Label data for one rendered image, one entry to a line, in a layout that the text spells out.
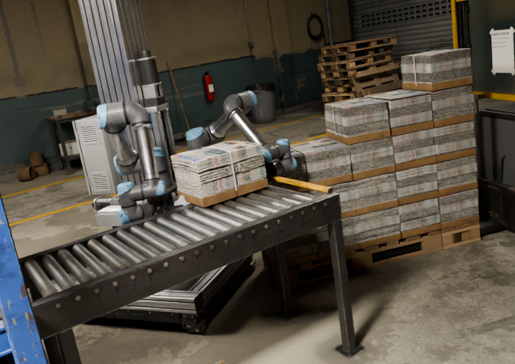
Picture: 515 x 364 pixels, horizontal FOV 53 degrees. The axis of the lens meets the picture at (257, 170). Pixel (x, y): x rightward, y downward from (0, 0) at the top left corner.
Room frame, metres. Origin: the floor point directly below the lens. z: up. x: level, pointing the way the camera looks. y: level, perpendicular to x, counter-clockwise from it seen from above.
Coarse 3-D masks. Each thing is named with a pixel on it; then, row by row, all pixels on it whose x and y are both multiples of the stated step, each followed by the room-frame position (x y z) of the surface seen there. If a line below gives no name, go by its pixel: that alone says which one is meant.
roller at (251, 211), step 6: (222, 204) 2.41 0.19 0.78; (228, 204) 2.36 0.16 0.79; (234, 204) 2.33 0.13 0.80; (240, 204) 2.31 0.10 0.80; (240, 210) 2.27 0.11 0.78; (246, 210) 2.23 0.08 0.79; (252, 210) 2.20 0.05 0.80; (258, 210) 2.17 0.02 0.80; (258, 216) 2.14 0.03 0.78; (264, 216) 2.10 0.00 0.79
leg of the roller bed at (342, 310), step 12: (336, 228) 2.21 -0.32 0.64; (336, 240) 2.21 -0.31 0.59; (336, 252) 2.21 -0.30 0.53; (336, 264) 2.22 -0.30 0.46; (336, 276) 2.23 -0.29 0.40; (336, 288) 2.24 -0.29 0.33; (348, 288) 2.23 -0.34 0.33; (336, 300) 2.25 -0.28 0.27; (348, 300) 2.22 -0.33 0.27; (348, 312) 2.22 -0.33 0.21; (348, 324) 2.21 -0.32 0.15; (348, 336) 2.21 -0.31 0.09; (348, 348) 2.21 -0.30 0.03
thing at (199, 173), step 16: (176, 160) 2.50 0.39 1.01; (192, 160) 2.36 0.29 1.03; (208, 160) 2.36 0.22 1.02; (224, 160) 2.40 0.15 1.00; (176, 176) 2.56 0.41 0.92; (192, 176) 2.39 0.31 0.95; (208, 176) 2.35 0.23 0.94; (224, 176) 2.39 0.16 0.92; (192, 192) 2.41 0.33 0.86; (208, 192) 2.35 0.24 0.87
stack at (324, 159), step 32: (320, 160) 3.05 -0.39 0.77; (352, 160) 3.09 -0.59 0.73; (384, 160) 3.12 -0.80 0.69; (320, 192) 3.04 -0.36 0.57; (352, 192) 3.07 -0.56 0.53; (384, 192) 3.12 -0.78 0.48; (416, 192) 3.16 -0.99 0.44; (352, 224) 3.07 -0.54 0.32; (384, 224) 3.11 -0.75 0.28; (416, 224) 3.16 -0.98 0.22; (288, 256) 2.99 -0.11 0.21; (352, 256) 3.06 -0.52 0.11
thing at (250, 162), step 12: (216, 144) 2.69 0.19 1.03; (228, 144) 2.63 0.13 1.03; (240, 144) 2.58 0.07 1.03; (252, 144) 2.53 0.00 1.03; (240, 156) 2.45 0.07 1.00; (252, 156) 2.49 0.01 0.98; (240, 168) 2.44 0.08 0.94; (252, 168) 2.48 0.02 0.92; (264, 168) 2.52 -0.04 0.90; (240, 180) 2.44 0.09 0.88; (252, 180) 2.48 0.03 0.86
